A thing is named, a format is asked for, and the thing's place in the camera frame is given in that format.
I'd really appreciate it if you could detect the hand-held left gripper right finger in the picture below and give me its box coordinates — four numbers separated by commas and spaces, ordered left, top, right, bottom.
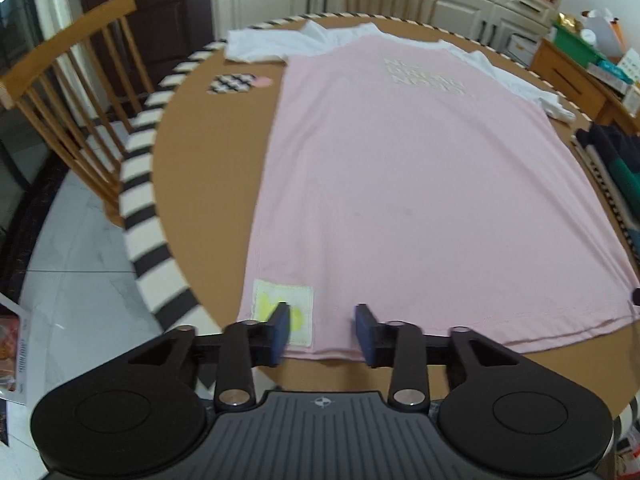
354, 304, 521, 413

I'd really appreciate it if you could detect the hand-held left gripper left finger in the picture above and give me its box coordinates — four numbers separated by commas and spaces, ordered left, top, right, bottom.
129, 302, 292, 409

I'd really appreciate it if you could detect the pink t-shirt with white sleeves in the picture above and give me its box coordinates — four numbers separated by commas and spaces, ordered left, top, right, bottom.
223, 21, 640, 362

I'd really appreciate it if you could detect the stack of dark folded clothes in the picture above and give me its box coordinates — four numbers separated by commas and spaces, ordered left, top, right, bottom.
571, 122, 640, 266

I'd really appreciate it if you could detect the brown tablecloth with striped edge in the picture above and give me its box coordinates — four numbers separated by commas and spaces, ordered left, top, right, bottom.
119, 11, 640, 461

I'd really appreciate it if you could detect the wooden side table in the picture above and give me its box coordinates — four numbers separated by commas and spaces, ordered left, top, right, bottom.
529, 39, 640, 133

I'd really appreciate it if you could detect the teal flat box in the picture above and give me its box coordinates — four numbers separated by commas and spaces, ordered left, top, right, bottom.
586, 59, 637, 95

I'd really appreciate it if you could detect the black and white checkered coaster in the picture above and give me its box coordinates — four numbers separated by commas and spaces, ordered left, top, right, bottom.
207, 73, 257, 95

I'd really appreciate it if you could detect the green plastic bin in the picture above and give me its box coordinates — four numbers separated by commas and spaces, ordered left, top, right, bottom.
550, 22, 626, 69

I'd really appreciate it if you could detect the printed paper on floor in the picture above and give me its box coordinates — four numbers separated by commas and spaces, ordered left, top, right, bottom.
0, 292, 37, 448

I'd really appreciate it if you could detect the white cardboard box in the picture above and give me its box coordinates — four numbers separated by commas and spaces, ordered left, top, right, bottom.
506, 33, 544, 67

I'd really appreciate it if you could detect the white cabinet with drawers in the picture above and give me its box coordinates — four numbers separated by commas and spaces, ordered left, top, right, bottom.
212, 0, 558, 66

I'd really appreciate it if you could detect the dark brown door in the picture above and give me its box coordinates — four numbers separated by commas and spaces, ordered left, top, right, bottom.
75, 0, 217, 93

